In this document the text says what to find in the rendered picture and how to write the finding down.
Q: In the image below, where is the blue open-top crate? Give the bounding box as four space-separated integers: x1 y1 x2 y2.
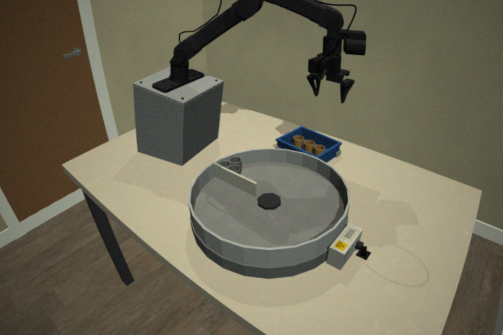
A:
276 126 342 163

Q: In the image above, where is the grey metal bushing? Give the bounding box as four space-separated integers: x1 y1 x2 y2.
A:
227 165 241 174
229 156 242 171
218 161 231 168

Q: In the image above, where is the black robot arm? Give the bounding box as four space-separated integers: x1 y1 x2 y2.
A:
152 0 366 93

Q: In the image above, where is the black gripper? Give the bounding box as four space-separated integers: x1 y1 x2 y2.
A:
307 69 355 103

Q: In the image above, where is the bronze bushing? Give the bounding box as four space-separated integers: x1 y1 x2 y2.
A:
293 135 304 149
314 144 325 156
304 140 314 154

